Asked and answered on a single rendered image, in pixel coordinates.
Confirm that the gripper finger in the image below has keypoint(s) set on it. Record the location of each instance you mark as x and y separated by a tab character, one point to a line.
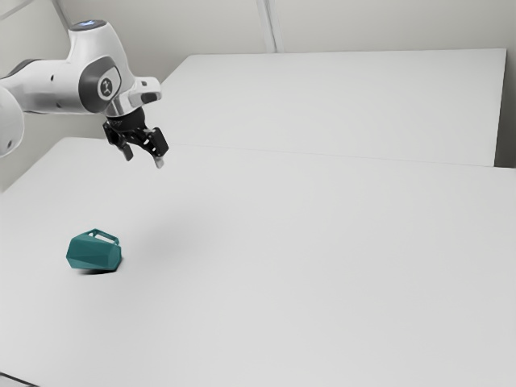
158	146
126	151

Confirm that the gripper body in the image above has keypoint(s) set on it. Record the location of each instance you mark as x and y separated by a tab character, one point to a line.
128	123

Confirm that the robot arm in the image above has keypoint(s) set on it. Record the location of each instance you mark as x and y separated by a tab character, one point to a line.
52	88

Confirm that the teal faceted mug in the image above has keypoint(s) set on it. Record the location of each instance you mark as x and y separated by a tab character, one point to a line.
94	252

